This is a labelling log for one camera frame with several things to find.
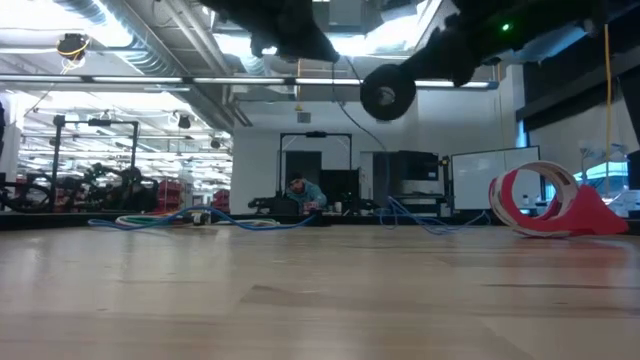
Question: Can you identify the black cabinet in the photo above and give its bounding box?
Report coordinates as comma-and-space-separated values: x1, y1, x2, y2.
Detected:
399, 151, 441, 196

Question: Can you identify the person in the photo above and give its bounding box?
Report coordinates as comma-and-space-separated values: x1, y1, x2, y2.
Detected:
284, 172, 329, 214
122, 165, 146, 196

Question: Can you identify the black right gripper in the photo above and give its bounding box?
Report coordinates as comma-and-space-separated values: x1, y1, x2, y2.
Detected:
398, 0, 532, 87

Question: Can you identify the coiled coloured cable bundle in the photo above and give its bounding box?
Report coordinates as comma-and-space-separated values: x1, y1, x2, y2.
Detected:
113, 213, 281, 227

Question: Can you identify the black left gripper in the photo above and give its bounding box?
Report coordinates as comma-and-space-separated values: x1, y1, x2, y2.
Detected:
199, 0, 342, 65

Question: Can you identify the green and blue cable bundle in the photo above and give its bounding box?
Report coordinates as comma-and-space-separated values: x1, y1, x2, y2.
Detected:
88, 204, 321, 232

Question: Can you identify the black ceiling device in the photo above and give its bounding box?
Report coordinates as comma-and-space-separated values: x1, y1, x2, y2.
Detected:
55, 32, 91, 62

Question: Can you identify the black cord spool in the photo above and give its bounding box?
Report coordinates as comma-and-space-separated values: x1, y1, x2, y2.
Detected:
359, 63, 418, 122

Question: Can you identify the white whiteboard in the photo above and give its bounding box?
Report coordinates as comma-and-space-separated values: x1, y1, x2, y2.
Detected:
451, 145, 543, 212

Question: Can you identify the green coiled cable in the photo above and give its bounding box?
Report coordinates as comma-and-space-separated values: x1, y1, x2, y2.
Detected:
124, 214, 194, 225

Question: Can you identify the red tape dispenser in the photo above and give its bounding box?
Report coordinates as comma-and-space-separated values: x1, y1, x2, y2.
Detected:
488, 160, 631, 239

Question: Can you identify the long light bar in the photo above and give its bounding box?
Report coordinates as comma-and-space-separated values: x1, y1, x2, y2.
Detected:
0, 74, 500, 91

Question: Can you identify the yellow hanging cable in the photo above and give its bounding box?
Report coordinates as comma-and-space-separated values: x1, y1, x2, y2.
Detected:
602, 23, 614, 171

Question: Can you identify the silver ventilation duct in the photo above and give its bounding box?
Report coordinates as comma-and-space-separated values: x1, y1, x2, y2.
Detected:
54, 0, 254, 129

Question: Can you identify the background robot rig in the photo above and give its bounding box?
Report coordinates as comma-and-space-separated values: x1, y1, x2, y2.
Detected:
0, 113, 161, 214

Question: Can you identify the red tool cabinet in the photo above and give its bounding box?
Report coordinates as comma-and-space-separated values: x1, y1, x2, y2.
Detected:
149, 179, 185, 216

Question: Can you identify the black metal table frame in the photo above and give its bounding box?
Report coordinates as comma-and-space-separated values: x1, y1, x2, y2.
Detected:
0, 212, 516, 232

